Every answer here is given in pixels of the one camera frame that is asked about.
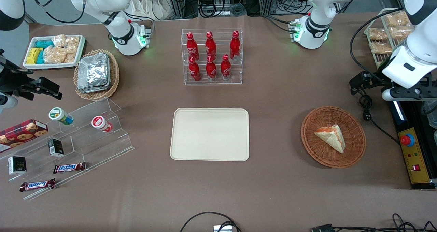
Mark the clear acrylic stepped shelf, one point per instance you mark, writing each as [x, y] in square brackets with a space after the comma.
[92, 150]

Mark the round brown wicker basket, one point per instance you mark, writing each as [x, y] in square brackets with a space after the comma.
[327, 157]

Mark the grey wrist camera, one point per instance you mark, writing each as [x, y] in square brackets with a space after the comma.
[7, 103]
[389, 95]

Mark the red lid yogurt cup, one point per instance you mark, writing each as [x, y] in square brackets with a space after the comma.
[99, 122]

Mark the teal snack pack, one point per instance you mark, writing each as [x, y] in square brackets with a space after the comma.
[40, 58]
[44, 44]

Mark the yellow snack pack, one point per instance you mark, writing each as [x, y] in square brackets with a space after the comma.
[33, 56]

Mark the green lid yogurt cup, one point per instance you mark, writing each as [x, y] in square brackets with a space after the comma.
[59, 115]

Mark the small black box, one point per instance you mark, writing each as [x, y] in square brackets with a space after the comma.
[17, 165]
[55, 147]

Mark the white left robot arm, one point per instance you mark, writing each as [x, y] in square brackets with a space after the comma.
[420, 54]

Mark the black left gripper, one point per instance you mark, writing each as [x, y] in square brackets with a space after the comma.
[375, 82]

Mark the clear acrylic bottle rack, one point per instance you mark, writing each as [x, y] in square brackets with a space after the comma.
[235, 76]

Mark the clear bag of crackers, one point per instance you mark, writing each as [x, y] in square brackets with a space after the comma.
[72, 44]
[58, 40]
[54, 54]
[70, 58]

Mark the snickers chocolate bar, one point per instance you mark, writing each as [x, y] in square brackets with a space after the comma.
[70, 168]
[37, 185]

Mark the white rectangular snack tray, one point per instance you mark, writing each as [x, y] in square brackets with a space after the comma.
[29, 66]

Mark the beige plastic tray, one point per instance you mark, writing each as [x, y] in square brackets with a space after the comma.
[210, 134]

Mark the black yellow control box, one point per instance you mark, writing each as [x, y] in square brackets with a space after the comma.
[414, 163]

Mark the white cloth bag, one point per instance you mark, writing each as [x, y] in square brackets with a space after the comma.
[146, 5]

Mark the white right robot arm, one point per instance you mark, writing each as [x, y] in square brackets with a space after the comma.
[102, 0]

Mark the red tartan cookie box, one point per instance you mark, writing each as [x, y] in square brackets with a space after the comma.
[20, 134]

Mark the oval tan wicker basket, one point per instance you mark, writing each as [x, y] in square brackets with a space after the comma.
[114, 78]

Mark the stack of foil containers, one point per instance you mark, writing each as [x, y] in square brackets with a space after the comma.
[93, 73]

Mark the red emergency stop button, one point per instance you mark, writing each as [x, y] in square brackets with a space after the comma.
[407, 140]

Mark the small white device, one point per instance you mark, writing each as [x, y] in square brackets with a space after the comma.
[222, 228]

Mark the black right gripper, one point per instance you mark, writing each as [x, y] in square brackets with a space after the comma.
[10, 81]

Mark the triangular wrapped sandwich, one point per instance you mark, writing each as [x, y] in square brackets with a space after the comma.
[333, 138]

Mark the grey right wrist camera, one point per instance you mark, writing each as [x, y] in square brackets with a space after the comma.
[7, 103]

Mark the wrapped bread pack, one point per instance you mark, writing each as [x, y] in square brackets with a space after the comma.
[377, 34]
[401, 32]
[380, 47]
[397, 19]

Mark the aluminium frame cabinet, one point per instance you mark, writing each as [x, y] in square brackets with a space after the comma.
[259, 0]

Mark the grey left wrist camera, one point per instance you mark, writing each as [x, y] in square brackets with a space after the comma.
[389, 95]

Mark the red cola bottle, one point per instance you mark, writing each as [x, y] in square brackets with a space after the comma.
[192, 47]
[235, 46]
[210, 44]
[225, 68]
[195, 71]
[211, 70]

